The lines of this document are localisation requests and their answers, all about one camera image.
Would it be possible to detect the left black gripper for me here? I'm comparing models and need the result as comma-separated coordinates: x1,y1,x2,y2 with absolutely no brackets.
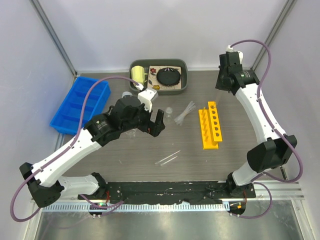
121,101,165,137

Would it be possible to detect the glass test tube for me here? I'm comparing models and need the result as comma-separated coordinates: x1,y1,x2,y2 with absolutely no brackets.
155,156,177,167
157,150,181,163

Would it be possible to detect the yellow test tube rack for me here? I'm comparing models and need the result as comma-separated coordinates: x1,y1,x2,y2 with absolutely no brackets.
198,101,223,150

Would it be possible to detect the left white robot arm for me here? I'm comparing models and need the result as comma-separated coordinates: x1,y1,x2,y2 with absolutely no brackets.
19,96,165,208

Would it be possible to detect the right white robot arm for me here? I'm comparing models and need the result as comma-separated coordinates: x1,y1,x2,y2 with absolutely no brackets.
215,50,298,198

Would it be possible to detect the small glass erlenmeyer flask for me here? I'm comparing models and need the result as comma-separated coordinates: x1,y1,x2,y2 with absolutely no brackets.
165,107,173,122

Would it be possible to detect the bundle of plastic pipettes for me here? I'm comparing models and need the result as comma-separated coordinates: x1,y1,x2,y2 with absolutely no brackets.
174,101,196,126

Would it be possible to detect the tiny glass beaker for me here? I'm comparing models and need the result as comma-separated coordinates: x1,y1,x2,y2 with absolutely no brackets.
126,129,137,138

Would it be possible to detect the white wash bottle red cap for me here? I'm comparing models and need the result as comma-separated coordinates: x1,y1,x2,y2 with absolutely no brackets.
121,91,133,98

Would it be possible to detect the floral coaster card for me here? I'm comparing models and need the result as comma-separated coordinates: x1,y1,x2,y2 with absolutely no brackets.
147,65,182,92

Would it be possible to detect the black round dish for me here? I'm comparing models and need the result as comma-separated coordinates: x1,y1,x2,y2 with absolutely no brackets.
156,67,181,86

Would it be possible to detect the grey-green plastic tray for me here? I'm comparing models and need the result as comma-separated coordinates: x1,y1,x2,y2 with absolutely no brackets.
129,58,188,95

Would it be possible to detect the pale yellow mug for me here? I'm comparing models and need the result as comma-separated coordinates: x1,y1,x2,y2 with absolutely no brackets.
130,65,146,85

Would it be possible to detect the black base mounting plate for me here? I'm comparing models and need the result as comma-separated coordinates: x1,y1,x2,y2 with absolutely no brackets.
85,181,256,205

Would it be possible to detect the blue divided plastic bin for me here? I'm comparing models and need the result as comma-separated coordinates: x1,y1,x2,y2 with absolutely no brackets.
50,76,111,136

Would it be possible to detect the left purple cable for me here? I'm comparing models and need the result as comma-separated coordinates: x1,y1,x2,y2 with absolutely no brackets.
12,76,141,223

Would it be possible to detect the white slotted cable duct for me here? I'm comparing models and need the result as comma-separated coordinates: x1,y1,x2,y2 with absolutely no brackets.
42,201,230,213

